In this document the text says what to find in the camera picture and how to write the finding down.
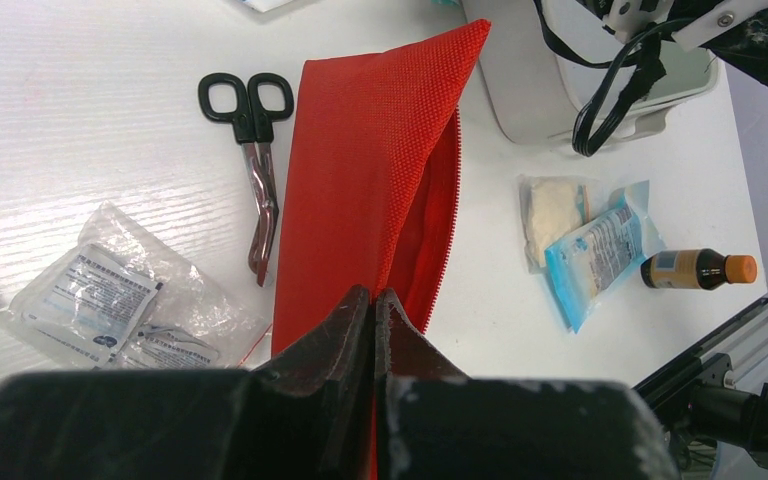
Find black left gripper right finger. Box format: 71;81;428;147
375;290;679;479

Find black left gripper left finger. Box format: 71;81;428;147
0;286;371;479

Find red first aid pouch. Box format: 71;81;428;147
271;19;491;353

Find blue mask packet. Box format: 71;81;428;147
545;180;665;333

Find clear bag of wipes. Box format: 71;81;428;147
0;202;269;370

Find beige gauze packet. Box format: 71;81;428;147
518;176;593;273

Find brown bottle orange cap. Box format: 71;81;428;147
640;248;758;291

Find grey open storage box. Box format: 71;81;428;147
462;1;721;145

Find white blue label packet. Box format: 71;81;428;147
230;0;312;15

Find black handled scissors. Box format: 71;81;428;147
198;72;295;287

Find aluminium frame rail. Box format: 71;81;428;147
634;297;768;421

